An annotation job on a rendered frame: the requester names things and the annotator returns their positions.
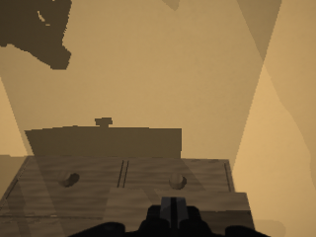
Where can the light wooden chest of drawers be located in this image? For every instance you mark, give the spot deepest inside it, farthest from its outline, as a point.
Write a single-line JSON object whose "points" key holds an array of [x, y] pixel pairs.
{"points": [[121, 183]]}

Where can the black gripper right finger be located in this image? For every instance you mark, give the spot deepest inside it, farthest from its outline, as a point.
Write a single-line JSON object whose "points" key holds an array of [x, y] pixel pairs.
{"points": [[188, 223]]}

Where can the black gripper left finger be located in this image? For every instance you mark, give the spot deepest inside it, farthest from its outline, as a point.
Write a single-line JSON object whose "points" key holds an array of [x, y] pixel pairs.
{"points": [[158, 223]]}

